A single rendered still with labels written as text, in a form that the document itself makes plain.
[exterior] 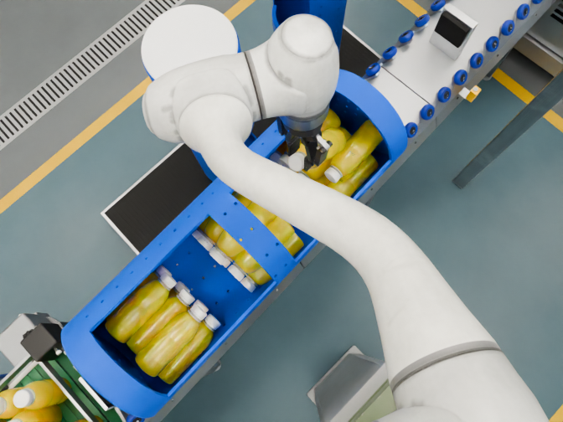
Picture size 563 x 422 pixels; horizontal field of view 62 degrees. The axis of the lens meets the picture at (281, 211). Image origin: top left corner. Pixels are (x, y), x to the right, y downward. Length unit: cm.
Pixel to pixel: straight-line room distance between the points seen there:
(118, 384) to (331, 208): 67
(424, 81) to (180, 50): 72
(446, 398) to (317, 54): 44
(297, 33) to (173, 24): 87
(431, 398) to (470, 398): 3
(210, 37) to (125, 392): 96
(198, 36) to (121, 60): 137
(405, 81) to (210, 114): 95
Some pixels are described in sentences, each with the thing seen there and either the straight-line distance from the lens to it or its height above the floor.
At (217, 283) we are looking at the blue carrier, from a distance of 126.
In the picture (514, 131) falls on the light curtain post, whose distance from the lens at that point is 188.
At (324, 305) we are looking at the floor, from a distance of 220.
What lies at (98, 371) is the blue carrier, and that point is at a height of 123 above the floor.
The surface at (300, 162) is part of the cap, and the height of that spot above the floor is 124.
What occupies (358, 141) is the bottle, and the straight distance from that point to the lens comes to 117.
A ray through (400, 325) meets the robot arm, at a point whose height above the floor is 178.
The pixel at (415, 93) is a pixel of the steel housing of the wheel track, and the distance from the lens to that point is 150.
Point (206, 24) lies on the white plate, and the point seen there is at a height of 104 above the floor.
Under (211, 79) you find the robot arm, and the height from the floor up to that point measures 163.
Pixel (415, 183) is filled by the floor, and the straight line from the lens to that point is 238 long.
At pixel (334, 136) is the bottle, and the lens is 112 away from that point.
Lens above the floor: 220
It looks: 75 degrees down
